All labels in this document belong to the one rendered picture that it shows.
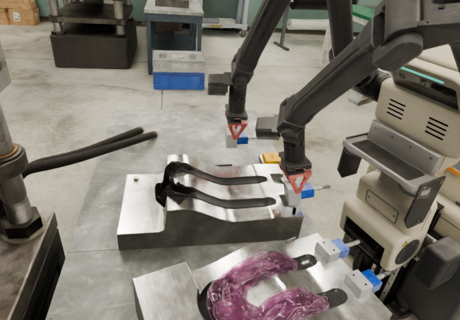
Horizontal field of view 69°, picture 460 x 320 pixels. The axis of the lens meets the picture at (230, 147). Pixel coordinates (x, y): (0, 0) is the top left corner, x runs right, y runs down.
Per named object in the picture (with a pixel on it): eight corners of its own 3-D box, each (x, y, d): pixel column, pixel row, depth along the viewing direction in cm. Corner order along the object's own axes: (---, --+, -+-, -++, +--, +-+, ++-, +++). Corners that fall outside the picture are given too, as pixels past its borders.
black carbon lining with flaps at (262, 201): (264, 179, 110) (268, 155, 105) (278, 213, 96) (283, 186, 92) (155, 182, 104) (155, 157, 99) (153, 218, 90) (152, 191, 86)
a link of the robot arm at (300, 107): (435, 50, 45) (433, -12, 49) (399, 36, 44) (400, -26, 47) (292, 144, 84) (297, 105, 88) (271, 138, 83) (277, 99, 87)
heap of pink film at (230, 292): (289, 253, 85) (295, 230, 81) (337, 313, 72) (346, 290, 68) (194, 287, 75) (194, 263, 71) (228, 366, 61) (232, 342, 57)
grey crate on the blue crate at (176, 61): (202, 63, 427) (202, 51, 419) (205, 74, 393) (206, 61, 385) (153, 62, 417) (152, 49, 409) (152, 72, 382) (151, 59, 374)
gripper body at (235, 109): (228, 122, 109) (229, 101, 106) (224, 108, 118) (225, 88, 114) (248, 121, 110) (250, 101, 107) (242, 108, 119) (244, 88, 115)
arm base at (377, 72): (392, 77, 103) (363, 65, 112) (382, 63, 98) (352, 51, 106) (374, 100, 104) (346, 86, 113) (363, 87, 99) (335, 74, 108)
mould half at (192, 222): (274, 184, 120) (280, 152, 113) (298, 239, 98) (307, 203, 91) (129, 189, 111) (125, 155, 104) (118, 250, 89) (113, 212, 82)
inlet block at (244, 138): (259, 140, 124) (261, 127, 121) (263, 147, 120) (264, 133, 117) (224, 141, 122) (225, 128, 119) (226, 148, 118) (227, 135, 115)
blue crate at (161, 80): (201, 79, 438) (202, 62, 427) (205, 90, 403) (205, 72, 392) (154, 77, 428) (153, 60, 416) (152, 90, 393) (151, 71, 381)
